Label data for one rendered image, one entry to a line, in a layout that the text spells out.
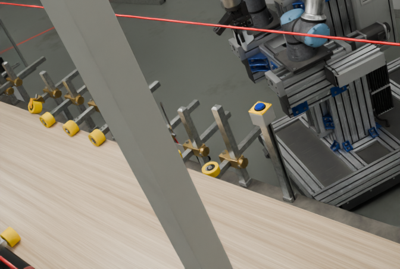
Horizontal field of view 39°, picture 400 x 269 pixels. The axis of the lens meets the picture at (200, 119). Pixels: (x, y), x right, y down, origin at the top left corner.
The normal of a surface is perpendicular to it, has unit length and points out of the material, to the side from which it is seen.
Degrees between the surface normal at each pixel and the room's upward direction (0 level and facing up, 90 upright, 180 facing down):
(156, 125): 90
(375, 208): 0
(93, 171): 0
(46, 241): 0
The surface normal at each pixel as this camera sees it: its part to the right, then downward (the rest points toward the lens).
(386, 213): -0.32, -0.77
